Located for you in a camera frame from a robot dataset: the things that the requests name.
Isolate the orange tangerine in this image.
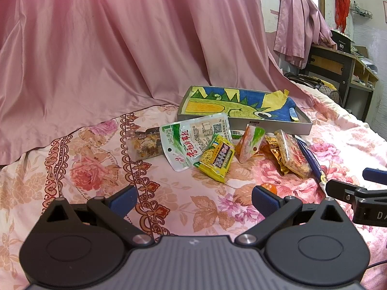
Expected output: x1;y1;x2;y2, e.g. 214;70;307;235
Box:
261;183;277;195

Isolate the dark blue stick packet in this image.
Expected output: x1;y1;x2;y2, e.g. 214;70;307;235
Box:
295;136;327;186

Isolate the rice cracker clear packet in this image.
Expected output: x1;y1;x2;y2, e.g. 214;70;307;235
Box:
274;130;312;178

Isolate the orange green white packet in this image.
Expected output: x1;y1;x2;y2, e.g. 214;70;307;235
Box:
236;124;266;164

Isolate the gold candy packet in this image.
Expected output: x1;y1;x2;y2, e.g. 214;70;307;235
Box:
264;135;290;175

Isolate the mixed nuts clear bag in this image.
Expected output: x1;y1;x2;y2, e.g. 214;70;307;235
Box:
126;127;163;162

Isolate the yellow cracker packet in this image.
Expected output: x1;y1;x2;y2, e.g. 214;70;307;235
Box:
193;134;235;183

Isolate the white green snack pouch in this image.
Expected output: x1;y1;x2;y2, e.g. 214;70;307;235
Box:
159;113;231;172

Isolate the floral bed cover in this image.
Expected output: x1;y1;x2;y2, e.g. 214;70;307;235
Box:
1;85;386;289

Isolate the black bag by bed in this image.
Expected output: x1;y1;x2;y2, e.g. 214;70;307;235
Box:
285;72;342;106

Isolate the dark wooden desk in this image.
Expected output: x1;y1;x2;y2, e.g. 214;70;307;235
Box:
302;45;379;122

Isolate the grey tray with dinosaur drawing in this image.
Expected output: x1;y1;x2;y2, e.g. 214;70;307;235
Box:
177;86;312;136

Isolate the black box on desk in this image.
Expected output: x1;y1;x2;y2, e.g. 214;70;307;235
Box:
331;30;352;54

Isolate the pink satin sheet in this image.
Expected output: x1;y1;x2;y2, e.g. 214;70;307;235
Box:
1;0;311;165

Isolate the hanging pink curtain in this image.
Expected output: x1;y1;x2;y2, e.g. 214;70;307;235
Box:
274;0;337;69

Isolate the red hanging tassel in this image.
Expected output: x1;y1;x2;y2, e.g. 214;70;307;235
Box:
335;0;350;33

